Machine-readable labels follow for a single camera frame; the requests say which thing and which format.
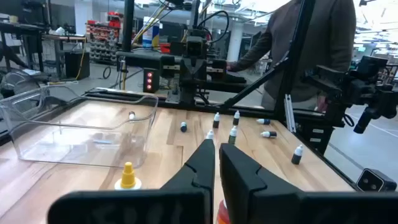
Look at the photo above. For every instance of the black cabinet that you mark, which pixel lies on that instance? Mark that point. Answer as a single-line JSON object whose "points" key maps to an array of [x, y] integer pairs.
{"points": [[76, 65]]}

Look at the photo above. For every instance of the black controller box with lights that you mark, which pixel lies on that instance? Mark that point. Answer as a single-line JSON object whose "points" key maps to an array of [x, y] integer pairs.
{"points": [[150, 80]]}

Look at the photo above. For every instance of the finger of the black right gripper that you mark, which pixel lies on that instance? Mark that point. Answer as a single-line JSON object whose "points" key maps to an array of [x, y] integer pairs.
{"points": [[199, 70], [187, 70]]}

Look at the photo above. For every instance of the clear plastic bin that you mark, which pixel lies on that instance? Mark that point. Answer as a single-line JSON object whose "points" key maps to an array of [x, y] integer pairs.
{"points": [[31, 146]]}

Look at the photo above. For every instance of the silver metal bracket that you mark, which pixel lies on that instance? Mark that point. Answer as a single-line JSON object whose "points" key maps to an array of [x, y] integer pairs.
{"points": [[289, 115]]}

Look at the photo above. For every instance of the red storage bin rack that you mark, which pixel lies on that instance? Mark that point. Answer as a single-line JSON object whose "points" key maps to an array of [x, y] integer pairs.
{"points": [[102, 37]]}

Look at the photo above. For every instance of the wooden work table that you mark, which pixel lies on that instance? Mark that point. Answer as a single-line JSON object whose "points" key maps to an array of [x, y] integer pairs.
{"points": [[62, 38]]}

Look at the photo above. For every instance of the black pole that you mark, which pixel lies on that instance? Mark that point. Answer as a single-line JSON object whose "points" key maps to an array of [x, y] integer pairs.
{"points": [[128, 25]]}

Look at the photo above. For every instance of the small blue dropper bottle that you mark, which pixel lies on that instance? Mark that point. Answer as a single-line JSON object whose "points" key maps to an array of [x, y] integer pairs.
{"points": [[263, 121]]}

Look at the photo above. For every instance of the black floor fan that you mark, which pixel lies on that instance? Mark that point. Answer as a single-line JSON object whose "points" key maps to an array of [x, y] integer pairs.
{"points": [[18, 84]]}

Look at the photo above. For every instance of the small green dropper bottle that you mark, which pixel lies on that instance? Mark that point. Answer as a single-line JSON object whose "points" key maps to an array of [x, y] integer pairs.
{"points": [[232, 135]]}

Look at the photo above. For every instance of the black table-level camera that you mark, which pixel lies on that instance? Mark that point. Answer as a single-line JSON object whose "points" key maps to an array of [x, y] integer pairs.
{"points": [[373, 180]]}

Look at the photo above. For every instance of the person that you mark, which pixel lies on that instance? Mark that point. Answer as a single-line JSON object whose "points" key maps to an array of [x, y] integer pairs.
{"points": [[326, 46]]}

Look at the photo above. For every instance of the orange food coloring bottle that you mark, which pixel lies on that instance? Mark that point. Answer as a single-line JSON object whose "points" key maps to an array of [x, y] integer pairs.
{"points": [[127, 174]]}

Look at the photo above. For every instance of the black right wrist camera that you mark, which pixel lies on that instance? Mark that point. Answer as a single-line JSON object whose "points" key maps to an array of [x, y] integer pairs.
{"points": [[195, 48]]}

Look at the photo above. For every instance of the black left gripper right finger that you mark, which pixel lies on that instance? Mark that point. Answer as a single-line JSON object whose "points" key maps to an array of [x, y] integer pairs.
{"points": [[248, 193]]}

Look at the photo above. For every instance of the blue white cardboard box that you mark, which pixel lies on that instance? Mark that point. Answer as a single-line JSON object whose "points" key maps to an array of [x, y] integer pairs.
{"points": [[150, 32]]}

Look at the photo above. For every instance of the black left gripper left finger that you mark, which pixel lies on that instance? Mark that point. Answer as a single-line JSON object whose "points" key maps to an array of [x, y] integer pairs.
{"points": [[186, 202]]}

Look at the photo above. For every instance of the dark side desk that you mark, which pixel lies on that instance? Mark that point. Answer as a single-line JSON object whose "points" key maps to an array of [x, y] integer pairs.
{"points": [[140, 59]]}

